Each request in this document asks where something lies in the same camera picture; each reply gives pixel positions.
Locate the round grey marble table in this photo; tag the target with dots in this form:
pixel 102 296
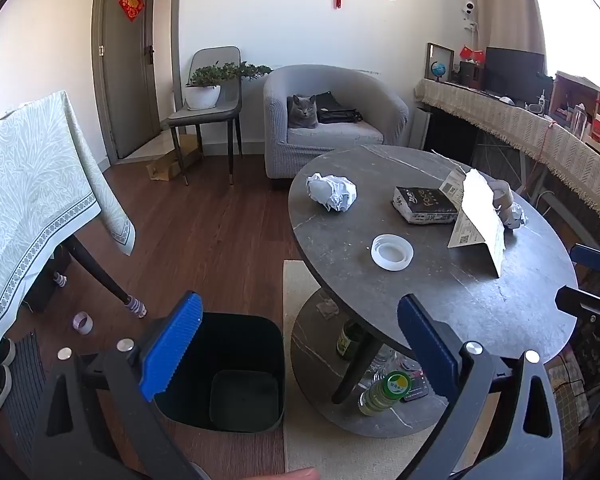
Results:
pixel 430 300

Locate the white security camera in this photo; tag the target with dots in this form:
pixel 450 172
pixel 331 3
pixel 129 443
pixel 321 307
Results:
pixel 469 9

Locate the striped leg sock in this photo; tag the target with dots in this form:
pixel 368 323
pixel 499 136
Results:
pixel 136 306
pixel 60 279

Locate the flat cardboard box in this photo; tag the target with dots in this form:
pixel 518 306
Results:
pixel 167 165

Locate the torn white cardboard envelope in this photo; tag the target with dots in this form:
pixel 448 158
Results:
pixel 480 220

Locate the wooden picture frame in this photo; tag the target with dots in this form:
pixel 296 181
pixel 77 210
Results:
pixel 440 52

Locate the brown cardboard roll core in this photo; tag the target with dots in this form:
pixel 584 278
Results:
pixel 503 194

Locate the pale green patterned tablecloth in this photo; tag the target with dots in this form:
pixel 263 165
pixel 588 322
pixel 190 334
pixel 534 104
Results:
pixel 35 190

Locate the large white paper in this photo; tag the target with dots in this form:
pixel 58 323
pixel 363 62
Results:
pixel 332 192

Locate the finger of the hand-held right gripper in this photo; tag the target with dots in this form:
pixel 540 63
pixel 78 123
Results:
pixel 580 301
pixel 589 257

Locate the dark green waste bin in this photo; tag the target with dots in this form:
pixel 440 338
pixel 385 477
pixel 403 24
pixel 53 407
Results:
pixel 240 360

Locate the brown wooden speaker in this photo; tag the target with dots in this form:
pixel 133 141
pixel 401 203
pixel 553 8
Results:
pixel 470 74

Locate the small red flags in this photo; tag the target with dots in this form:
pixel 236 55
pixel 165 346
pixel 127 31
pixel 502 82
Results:
pixel 472 54

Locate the black flat packet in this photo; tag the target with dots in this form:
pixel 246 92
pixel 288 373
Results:
pixel 417 390

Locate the small white paper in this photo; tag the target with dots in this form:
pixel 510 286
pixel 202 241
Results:
pixel 515 216

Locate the purple tape roll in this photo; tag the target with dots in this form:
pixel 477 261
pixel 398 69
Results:
pixel 82 322

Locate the grey dining chair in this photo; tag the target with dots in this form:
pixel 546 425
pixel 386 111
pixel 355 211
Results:
pixel 205 115

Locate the grey cat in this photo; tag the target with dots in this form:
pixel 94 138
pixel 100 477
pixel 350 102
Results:
pixel 302 112

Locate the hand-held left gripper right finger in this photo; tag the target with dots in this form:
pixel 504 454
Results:
pixel 427 345

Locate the black bag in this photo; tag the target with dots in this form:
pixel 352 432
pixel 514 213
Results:
pixel 335 110

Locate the green glass bottle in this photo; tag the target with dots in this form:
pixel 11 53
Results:
pixel 349 340

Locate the lace covered sideboard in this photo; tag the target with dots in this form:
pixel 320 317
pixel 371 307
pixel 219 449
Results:
pixel 520 125

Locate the grey door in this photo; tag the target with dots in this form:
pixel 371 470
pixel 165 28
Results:
pixel 130 85

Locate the black monitor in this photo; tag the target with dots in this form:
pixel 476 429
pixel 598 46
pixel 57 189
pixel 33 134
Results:
pixel 512 70

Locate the cardboard shelf box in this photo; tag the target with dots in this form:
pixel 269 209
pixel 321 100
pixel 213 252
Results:
pixel 585 105

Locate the black table leg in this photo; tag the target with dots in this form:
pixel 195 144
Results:
pixel 97 272

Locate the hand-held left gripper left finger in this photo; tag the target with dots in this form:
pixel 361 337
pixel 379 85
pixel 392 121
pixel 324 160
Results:
pixel 172 345

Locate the potted bonsai plant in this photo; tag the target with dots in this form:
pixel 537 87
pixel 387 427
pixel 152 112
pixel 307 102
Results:
pixel 203 94

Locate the small blue globe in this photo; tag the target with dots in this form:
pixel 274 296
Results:
pixel 437 70

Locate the grey armchair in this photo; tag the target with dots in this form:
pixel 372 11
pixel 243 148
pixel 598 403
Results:
pixel 280 125

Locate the grey ribbed floor mat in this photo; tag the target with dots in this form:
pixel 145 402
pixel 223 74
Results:
pixel 25 395

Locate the red diamond door decoration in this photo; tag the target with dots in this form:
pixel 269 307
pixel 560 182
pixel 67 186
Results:
pixel 131 5

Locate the white plastic lid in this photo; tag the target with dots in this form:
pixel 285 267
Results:
pixel 391 251

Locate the clear plastic bottle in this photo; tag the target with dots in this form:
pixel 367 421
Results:
pixel 386 365

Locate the bottle with green cap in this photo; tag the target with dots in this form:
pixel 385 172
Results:
pixel 385 392

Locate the black tissue pack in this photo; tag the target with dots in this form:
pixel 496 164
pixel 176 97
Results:
pixel 422 204

